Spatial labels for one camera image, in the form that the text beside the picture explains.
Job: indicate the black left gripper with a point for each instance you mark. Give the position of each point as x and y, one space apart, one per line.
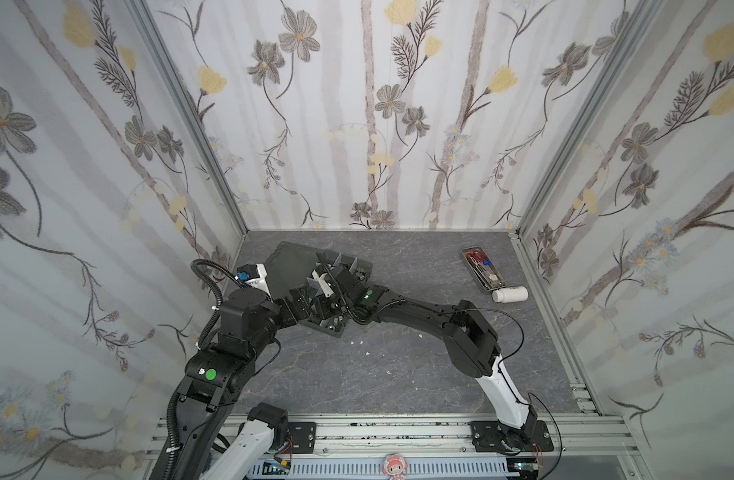
291 317

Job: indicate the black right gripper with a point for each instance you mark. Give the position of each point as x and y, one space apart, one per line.
346 285

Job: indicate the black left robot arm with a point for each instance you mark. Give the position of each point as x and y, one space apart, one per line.
212 384

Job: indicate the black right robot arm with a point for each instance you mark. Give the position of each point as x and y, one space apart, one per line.
472 347

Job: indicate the grey metal tool tray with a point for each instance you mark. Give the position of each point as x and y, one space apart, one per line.
482 269

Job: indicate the white plastic bottle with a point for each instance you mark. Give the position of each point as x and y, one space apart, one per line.
512 294

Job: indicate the pink doll figure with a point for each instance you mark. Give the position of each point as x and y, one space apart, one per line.
395 467

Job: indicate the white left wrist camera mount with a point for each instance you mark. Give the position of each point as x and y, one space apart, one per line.
253 275

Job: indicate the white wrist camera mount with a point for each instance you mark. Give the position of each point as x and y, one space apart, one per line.
253 275
319 283

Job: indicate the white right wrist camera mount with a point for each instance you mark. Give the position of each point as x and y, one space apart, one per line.
319 283

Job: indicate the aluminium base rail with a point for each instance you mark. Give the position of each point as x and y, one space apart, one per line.
428 446

